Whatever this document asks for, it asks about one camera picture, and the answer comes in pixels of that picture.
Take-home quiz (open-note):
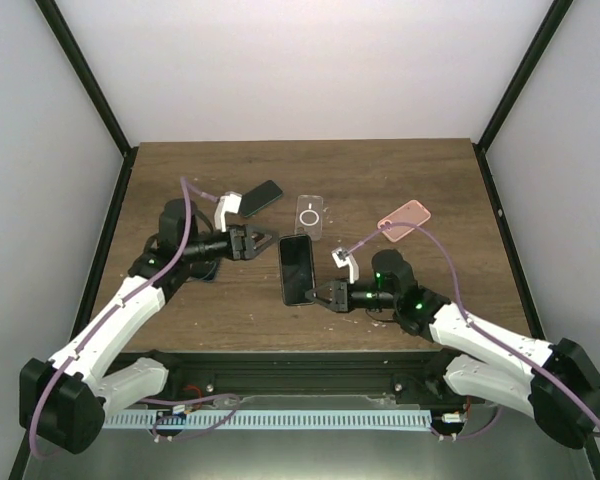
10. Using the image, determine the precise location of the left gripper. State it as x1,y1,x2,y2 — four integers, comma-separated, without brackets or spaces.
184,223,280,264

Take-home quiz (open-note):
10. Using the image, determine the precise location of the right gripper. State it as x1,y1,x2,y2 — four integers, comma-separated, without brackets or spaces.
306,277,398,313

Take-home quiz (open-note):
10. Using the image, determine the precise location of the silver phone black screen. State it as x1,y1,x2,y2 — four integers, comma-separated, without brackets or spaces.
279,236,315,304

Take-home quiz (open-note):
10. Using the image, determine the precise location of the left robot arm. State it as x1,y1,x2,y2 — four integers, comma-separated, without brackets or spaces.
19,194,278,455

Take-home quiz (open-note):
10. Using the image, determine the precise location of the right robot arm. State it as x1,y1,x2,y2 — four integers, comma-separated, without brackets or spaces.
305,249,600,449

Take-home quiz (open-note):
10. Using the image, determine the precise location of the blue-edged dark phone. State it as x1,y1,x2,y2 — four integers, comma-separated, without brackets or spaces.
238,180,283,218

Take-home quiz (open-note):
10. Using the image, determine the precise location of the clear phone case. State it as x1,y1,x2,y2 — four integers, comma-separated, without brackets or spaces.
294,195,324,241

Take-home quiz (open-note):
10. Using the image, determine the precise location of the pink phone case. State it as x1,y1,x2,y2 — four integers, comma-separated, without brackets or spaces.
377,199,431,243

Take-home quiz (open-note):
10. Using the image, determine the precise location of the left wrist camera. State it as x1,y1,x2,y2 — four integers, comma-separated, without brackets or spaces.
214,191,242,232

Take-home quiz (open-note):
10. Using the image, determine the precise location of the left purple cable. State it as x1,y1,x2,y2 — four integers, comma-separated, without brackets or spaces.
27,175,216,460

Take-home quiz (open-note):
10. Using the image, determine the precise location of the purple cable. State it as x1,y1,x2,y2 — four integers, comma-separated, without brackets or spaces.
27,175,216,460
344,223,600,441

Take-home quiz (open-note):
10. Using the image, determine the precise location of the black aluminium frame rail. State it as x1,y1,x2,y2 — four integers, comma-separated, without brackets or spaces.
108,349,463,406

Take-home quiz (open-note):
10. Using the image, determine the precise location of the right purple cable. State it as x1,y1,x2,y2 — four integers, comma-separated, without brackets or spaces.
344,223,600,441

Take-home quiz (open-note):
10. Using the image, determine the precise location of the white slotted cable duct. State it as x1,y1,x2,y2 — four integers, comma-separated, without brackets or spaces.
104,410,432,432

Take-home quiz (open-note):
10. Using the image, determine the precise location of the left black frame post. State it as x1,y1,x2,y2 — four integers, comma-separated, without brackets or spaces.
33,0,133,156

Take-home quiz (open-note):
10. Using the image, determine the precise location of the black frame post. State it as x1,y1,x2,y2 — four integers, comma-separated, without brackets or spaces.
477,0,576,151
33,0,133,156

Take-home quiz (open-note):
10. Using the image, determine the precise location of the right black frame post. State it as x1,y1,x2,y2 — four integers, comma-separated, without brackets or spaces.
477,0,576,151

